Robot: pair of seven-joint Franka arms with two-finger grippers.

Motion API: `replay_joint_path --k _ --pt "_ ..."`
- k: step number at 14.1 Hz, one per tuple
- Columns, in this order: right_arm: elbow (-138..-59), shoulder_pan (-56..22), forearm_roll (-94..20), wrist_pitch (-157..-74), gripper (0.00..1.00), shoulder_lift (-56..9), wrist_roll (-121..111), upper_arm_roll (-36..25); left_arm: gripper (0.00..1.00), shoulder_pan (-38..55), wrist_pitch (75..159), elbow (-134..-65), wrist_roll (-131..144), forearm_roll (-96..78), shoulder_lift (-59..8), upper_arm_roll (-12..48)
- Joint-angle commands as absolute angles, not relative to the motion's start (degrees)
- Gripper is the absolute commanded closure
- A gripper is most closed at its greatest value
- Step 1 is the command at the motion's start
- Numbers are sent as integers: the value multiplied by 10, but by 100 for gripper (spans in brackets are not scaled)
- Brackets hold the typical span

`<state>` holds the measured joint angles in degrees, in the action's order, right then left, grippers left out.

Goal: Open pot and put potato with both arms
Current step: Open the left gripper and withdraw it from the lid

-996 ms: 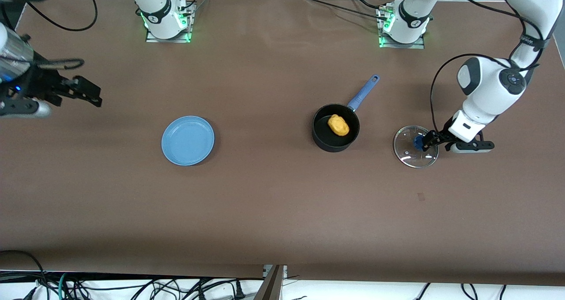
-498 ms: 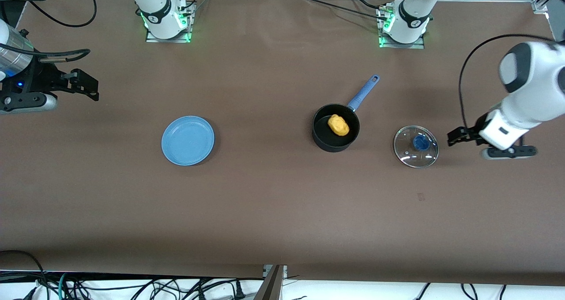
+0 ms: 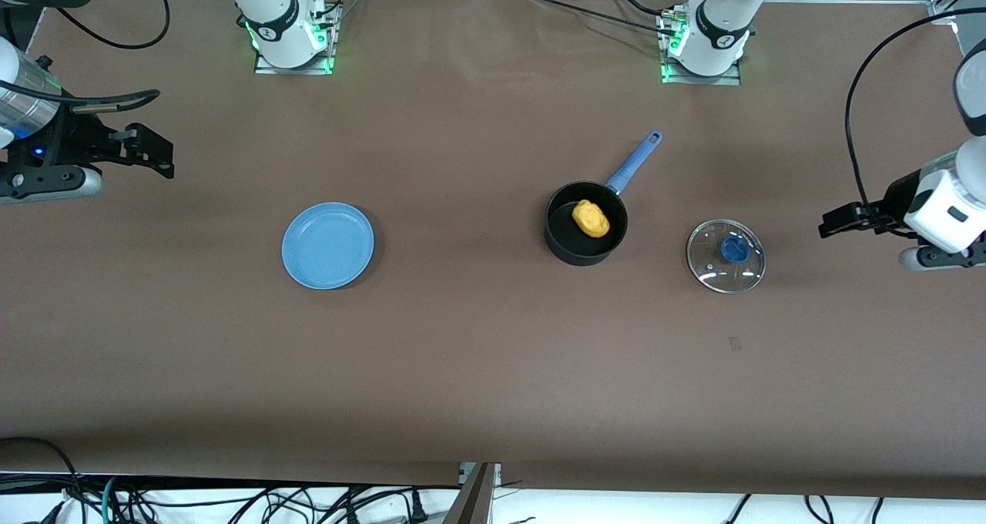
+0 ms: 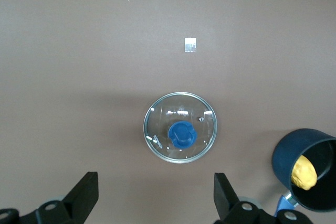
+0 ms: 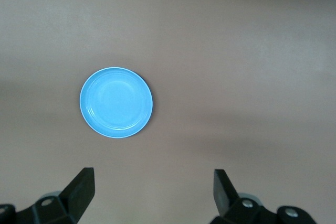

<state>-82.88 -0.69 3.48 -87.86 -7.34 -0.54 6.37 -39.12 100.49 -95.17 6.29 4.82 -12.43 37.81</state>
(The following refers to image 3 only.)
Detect glass lid with blue knob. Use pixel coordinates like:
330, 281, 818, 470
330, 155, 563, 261
686, 219, 766, 294

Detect yellow potato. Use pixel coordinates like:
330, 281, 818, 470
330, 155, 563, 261
572, 199, 611, 239

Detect blue round plate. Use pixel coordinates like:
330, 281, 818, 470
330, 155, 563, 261
281, 202, 376, 291

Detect brown table cover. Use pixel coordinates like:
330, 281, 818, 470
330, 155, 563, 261
0, 0, 986, 502

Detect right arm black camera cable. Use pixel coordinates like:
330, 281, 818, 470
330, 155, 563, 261
0, 0, 170, 116

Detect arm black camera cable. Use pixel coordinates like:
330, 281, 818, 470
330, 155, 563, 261
0, 0, 170, 116
845, 8, 986, 238

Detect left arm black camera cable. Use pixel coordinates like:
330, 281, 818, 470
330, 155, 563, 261
845, 8, 986, 238

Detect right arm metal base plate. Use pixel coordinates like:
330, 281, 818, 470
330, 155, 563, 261
254, 4, 341, 76

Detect dark pot with blue handle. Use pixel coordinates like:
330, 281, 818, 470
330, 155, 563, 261
545, 129, 664, 267

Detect black looped floor cable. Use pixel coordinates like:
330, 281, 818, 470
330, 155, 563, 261
0, 436, 87, 524

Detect thin black cable on table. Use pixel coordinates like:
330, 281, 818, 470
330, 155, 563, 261
527, 0, 679, 35

